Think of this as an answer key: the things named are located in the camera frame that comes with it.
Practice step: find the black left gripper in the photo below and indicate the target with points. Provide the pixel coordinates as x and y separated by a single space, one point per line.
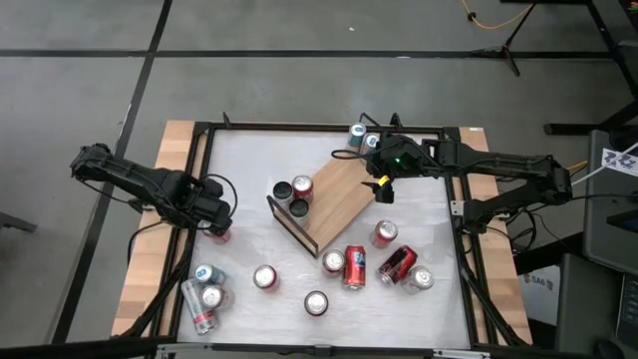
209 204

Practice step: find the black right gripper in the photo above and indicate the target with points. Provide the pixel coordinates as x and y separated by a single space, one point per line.
399 159

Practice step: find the red soda can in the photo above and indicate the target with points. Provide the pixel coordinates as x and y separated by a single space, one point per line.
218 238

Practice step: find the red Fanta strawberry can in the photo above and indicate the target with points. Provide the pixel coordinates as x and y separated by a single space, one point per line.
354 266
265 277
384 233
302 187

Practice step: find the silver Celsius can black top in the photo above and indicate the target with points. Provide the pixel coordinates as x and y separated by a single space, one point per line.
282 191
299 207

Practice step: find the plain silver beverage can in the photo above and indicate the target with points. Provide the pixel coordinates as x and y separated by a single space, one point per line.
212 296

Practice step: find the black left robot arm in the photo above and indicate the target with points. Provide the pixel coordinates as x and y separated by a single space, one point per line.
149 182

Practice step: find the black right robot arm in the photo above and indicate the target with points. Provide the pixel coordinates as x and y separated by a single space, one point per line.
498 162

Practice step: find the yellow tag on gripper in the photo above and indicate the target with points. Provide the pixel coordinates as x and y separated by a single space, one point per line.
383 181

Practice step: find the silver and teal energy can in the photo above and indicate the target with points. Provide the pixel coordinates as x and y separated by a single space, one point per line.
370 142
356 134

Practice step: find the white table cover sheet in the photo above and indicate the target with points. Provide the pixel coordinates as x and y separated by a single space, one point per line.
249 239

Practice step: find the silver can with teal top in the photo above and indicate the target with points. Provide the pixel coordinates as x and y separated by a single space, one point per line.
209 273

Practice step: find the red Star Wars cola can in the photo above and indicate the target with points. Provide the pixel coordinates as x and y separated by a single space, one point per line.
316 303
397 265

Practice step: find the red Coca-Cola can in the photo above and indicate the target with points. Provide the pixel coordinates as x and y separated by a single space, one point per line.
333 261

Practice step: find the silver can with red print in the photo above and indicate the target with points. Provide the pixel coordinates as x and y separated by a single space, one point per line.
418 279

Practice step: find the silver can with pink band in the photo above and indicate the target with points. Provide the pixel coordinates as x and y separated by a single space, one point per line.
199 309

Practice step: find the black tripod stand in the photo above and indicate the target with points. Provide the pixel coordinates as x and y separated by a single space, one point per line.
503 49

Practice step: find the white labelled box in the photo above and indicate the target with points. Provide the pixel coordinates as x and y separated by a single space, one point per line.
538 294

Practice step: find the black furniture foot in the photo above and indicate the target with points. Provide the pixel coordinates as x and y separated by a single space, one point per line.
17 222

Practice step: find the black crossbar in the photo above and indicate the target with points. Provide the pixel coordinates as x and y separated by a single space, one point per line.
75 346

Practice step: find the black desk base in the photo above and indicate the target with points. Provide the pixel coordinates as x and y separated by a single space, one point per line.
573 129

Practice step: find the grey equipment cabinet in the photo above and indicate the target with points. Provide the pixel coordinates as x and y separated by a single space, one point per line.
588 309
613 234

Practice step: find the white printed paper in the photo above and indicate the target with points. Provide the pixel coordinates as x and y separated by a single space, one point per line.
620 162

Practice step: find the black tablet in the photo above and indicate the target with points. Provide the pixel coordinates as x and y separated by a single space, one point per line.
623 219

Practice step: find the dark keyboard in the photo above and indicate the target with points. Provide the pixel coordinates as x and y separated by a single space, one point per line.
629 309

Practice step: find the silver corner bracket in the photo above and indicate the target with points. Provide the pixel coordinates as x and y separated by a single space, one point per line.
456 207

